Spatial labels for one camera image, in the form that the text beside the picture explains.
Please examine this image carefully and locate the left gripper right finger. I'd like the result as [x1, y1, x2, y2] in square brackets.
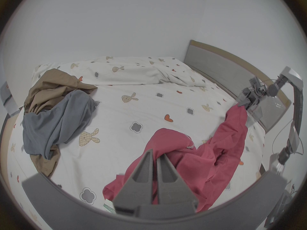
[157, 152, 199, 212]

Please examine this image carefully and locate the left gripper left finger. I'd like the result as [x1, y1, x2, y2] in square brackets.
[113, 149, 154, 215]

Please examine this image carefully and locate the red shirt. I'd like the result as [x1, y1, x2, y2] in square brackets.
[103, 103, 248, 213]

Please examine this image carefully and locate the clear plastic box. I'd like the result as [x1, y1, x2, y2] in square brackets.
[247, 96, 288, 129]

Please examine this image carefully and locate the bed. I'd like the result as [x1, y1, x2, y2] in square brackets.
[0, 40, 292, 216]

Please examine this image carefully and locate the grey garment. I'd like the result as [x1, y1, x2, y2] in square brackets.
[22, 90, 96, 160]

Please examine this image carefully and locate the white printed quilt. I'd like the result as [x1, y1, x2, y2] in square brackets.
[32, 56, 209, 92]

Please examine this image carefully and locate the brown garment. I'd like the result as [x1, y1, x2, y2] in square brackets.
[23, 69, 98, 178]

